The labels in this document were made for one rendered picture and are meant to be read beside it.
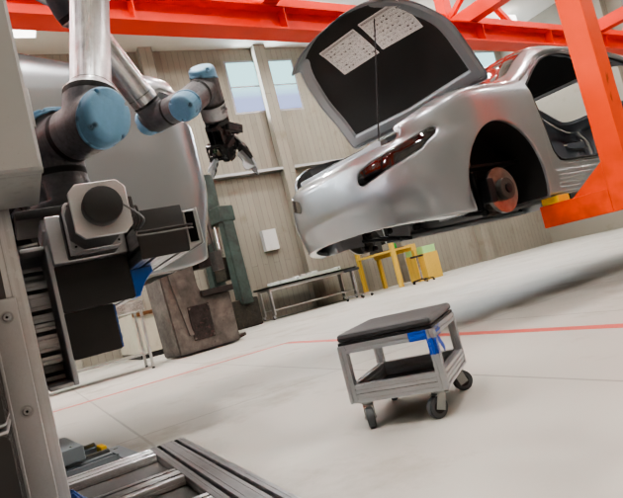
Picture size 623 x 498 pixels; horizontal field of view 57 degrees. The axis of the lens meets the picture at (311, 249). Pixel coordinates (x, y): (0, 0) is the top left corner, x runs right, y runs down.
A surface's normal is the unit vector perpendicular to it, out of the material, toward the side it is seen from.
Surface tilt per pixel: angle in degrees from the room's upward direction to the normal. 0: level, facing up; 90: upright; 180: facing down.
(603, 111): 90
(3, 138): 90
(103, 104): 97
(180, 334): 90
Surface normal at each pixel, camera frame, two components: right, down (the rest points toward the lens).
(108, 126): 0.83, -0.11
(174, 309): 0.58, -0.19
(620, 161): -0.80, 0.17
